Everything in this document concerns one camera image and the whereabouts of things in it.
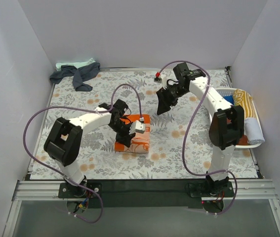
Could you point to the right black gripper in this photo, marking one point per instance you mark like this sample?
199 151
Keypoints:
167 93

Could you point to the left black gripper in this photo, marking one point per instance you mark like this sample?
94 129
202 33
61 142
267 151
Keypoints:
124 131

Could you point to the orange peach printed towel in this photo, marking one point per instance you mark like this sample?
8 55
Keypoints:
140 144

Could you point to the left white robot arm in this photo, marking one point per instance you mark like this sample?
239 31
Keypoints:
64 139

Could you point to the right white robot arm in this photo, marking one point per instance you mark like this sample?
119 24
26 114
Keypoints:
227 124

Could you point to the floral table mat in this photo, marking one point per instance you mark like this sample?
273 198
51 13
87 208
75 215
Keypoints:
179 141

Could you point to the white plastic basket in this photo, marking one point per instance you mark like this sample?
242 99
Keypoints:
224 91

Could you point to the yellow patterned rolled towel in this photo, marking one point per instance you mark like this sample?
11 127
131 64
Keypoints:
243 98

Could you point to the dark grey towel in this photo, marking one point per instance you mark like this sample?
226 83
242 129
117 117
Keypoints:
80 75

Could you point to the mint green towel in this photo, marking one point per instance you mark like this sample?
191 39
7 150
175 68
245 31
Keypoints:
75 64

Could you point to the light blue rolled towel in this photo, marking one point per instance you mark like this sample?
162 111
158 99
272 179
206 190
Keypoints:
253 131

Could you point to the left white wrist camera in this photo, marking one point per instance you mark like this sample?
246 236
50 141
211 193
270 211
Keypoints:
138 126

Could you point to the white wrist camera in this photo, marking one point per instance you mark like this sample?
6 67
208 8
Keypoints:
161 79
138 126

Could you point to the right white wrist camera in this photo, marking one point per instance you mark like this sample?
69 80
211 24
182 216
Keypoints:
161 79

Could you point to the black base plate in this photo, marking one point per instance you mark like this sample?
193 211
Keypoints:
190 193

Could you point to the aluminium frame rail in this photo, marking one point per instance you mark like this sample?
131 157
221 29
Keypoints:
48 190

